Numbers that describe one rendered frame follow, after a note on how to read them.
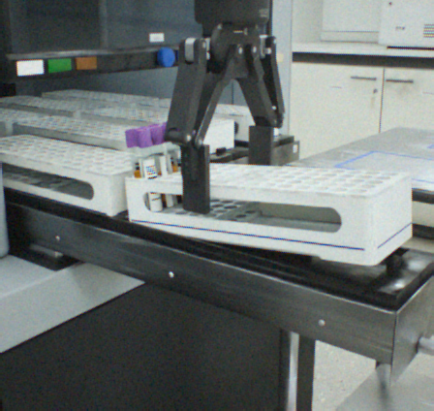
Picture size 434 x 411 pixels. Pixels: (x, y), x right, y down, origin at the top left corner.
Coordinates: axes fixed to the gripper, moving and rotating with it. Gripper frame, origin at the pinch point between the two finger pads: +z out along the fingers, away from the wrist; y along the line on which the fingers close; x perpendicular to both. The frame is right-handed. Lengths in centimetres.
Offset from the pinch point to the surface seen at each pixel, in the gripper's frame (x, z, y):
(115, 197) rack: 13.4, 3.0, -4.2
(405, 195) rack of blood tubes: -18.2, -1.1, 2.8
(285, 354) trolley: 8.3, 37.4, 28.1
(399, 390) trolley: -1, 59, 61
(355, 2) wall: 119, -26, 292
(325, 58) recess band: 107, 3, 234
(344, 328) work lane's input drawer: -17.1, 8.9, -6.7
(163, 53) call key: 26.0, -11.8, 18.9
